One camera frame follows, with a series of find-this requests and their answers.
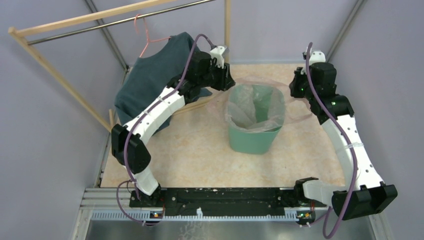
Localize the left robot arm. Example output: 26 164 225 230
111 45 235 207

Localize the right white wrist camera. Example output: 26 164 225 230
300 50 327 75

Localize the metal hanging rod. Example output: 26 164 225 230
28 0 214 46

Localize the aluminium frame post right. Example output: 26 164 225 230
326 0 368 62

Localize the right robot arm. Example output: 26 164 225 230
289 62 398 221

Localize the pink plastic trash bag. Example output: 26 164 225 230
206 75 313 133

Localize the green plastic trash bin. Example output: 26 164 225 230
224 84 286 155

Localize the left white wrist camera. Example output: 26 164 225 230
209 45 229 69

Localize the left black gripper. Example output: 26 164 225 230
198 59 235 91

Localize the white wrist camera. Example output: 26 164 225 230
300 50 327 75
209 45 229 69

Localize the white toothed cable rail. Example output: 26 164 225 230
90 208 299 222

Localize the aluminium frame post left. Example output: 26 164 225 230
83 0 129 73

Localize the dark teal t-shirt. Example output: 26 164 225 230
114 32 194 125

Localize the pink clothes hanger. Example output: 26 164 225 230
133 14 171 58

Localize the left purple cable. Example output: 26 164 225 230
115 33 216 227

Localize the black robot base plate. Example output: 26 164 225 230
129 187 311 217

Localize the aluminium frame post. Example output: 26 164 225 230
326 0 368 62
83 0 129 73

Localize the wooden clothes rack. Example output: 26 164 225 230
8 0 233 132

